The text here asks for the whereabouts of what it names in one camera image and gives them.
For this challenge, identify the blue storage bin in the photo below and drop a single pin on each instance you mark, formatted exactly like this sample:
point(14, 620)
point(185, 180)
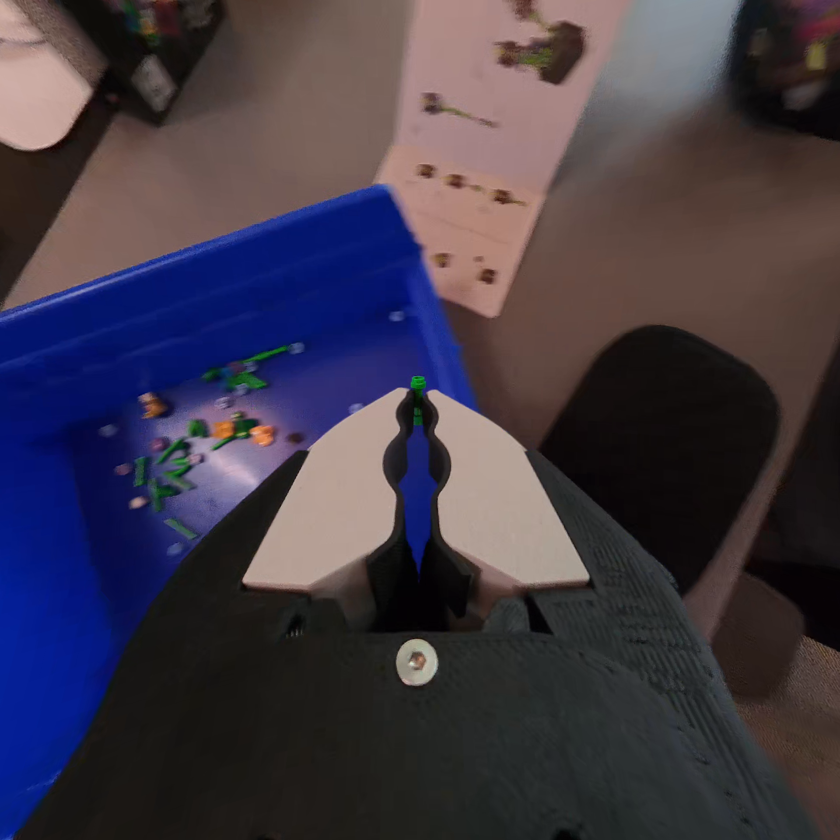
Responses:
point(197, 302)

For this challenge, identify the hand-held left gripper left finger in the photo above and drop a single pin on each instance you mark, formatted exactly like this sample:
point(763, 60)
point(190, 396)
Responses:
point(322, 519)

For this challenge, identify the black product box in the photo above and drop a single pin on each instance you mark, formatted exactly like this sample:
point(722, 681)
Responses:
point(158, 59)

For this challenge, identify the instruction booklet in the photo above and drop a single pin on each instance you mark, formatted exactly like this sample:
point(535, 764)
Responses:
point(486, 171)

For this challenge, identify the green stem brick piece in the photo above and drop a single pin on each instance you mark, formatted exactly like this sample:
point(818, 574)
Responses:
point(418, 387)

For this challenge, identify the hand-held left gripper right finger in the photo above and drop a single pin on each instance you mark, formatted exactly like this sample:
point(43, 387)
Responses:
point(512, 519)

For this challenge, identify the black wrist rest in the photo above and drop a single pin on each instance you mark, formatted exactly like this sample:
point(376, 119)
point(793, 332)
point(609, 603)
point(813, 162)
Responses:
point(656, 433)

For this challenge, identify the grey desk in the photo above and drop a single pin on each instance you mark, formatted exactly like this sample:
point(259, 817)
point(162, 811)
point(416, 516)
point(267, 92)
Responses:
point(302, 118)

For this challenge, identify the pile of toy brick pieces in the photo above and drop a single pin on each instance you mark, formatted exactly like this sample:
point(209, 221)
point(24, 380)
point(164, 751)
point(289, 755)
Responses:
point(217, 427)

